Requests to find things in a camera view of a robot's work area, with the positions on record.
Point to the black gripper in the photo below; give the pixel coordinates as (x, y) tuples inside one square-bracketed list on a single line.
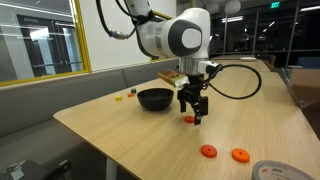
[(191, 93)]

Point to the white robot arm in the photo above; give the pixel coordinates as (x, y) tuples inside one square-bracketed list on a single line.
[(186, 37)]

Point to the black bowl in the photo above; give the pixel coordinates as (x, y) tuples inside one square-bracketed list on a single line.
[(155, 99)]

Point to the green cube block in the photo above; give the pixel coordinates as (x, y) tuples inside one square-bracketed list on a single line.
[(133, 90)]

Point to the white plate on table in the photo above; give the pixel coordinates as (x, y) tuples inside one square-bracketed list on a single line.
[(248, 59)]

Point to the yellow cube block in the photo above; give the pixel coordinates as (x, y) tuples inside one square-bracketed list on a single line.
[(118, 98)]

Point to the black device on bench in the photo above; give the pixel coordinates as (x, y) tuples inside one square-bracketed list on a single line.
[(29, 170)]

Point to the grey bench sofa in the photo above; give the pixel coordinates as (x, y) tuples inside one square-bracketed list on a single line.
[(28, 130)]

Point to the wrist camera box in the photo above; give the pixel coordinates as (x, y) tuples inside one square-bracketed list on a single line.
[(174, 78)]

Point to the grey duct tape roll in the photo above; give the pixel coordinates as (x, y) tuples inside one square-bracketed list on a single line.
[(274, 170)]

